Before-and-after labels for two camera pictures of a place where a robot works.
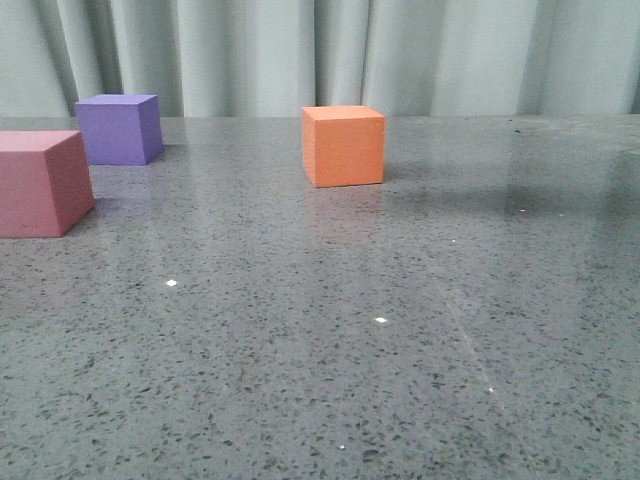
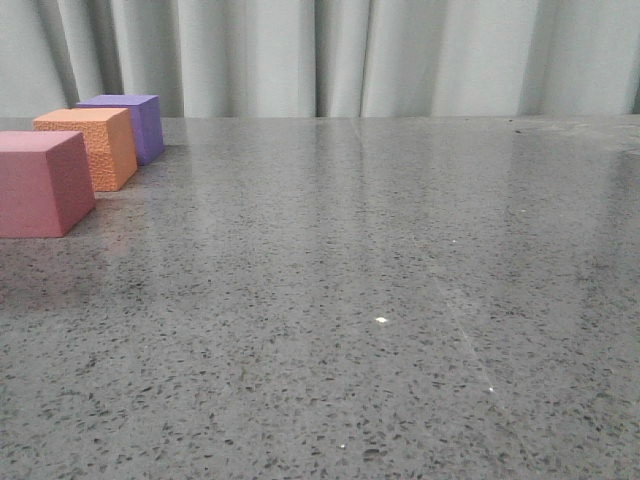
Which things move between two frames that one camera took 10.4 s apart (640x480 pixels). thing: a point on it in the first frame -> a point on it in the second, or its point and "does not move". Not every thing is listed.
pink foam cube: (45, 185) does not move
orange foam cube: (343, 145) -> (108, 137)
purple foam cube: (120, 129) does not move
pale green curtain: (274, 58) does not move
